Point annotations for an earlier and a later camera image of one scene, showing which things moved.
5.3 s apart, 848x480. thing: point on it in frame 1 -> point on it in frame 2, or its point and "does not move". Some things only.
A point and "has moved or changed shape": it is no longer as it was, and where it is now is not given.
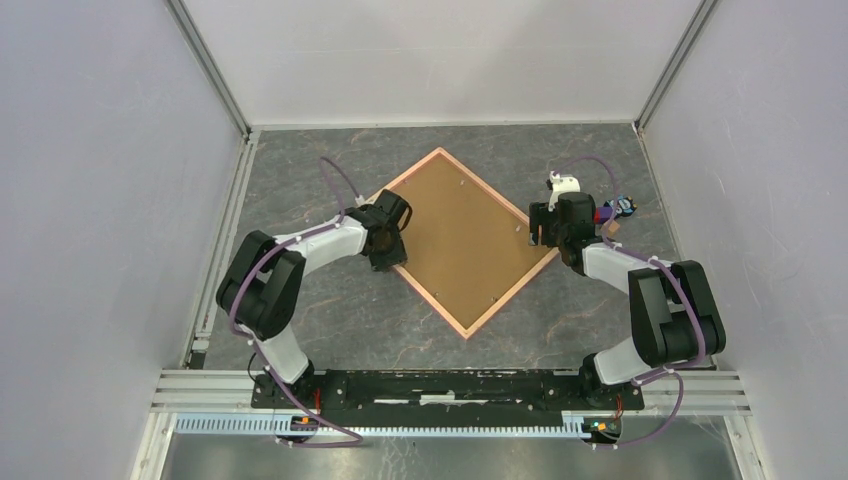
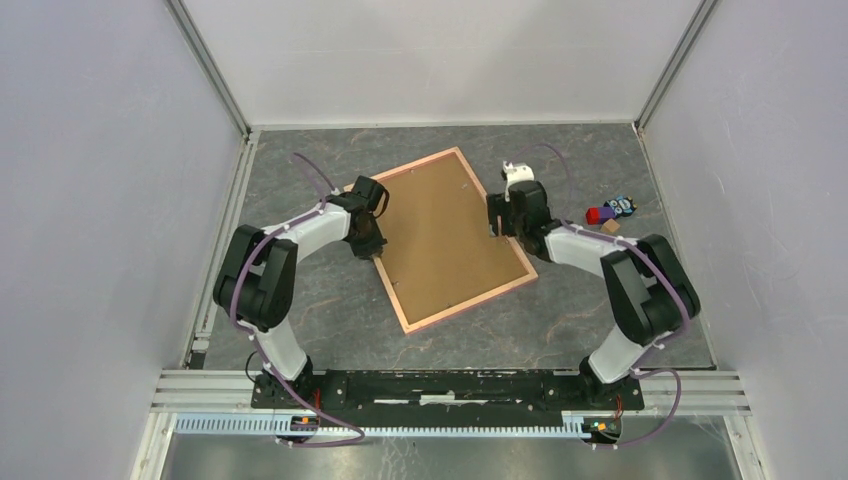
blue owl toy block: (625, 205) does not move
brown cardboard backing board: (463, 248) has moved or changed shape
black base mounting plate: (375, 394) does not move
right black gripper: (539, 215) -> (498, 206)
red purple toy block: (602, 214) does not move
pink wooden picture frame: (407, 275) -> (439, 157)
